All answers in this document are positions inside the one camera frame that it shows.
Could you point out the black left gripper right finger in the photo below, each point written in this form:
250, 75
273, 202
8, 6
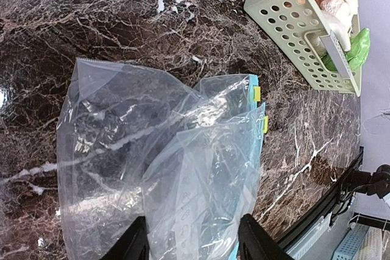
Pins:
256, 244

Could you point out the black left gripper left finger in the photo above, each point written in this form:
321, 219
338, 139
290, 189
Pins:
132, 245

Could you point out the clear zip bag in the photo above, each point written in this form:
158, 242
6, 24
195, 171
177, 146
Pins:
200, 185
115, 120

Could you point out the green leafy vegetable toy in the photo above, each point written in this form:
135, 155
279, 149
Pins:
355, 49

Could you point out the pale green perforated basket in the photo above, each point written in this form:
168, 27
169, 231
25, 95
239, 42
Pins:
301, 31

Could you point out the white green cabbage toy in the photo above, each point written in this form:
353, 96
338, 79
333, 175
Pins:
339, 15

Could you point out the black table edge rail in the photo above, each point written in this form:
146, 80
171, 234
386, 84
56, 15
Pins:
322, 207

